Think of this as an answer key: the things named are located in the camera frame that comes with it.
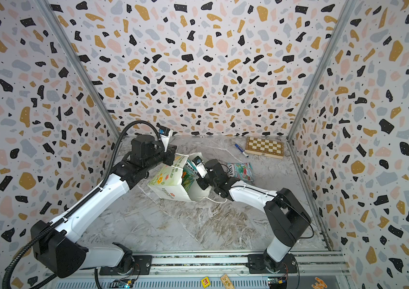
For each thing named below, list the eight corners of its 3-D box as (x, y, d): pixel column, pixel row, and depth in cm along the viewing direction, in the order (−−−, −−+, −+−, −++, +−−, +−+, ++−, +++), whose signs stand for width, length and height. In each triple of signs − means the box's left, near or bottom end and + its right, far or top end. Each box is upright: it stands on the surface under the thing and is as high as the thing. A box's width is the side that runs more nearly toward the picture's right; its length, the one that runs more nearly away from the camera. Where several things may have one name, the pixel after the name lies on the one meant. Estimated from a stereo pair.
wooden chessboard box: (244, 152, 116) (244, 149, 114) (246, 138, 124) (247, 135, 122) (282, 159, 113) (284, 156, 111) (283, 145, 121) (284, 142, 119)
